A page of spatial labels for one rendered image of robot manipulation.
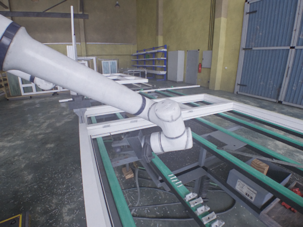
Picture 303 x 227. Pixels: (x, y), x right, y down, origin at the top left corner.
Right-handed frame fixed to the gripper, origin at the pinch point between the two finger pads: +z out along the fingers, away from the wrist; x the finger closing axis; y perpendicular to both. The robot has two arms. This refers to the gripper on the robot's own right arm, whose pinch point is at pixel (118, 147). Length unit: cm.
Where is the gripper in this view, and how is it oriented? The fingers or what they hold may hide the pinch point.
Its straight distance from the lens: 72.0
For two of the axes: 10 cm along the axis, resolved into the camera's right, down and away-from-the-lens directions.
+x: -3.1, -8.4, -4.5
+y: 1.6, -5.1, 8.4
